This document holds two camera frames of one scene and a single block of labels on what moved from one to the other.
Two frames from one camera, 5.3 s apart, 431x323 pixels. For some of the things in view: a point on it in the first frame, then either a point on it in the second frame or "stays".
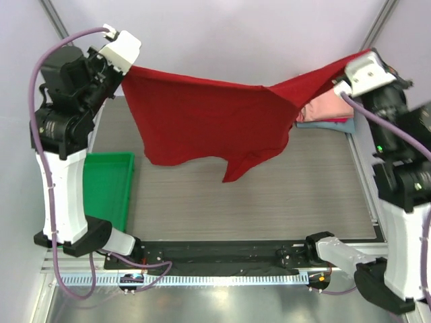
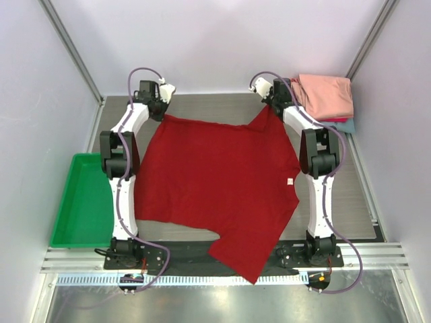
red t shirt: [184, 119] → [242, 182]
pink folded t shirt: [328, 105] stays
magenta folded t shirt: [333, 120] stays
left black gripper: [95, 58] → [158, 118]
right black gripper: [380, 56] → [276, 108]
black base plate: [161, 254] stays
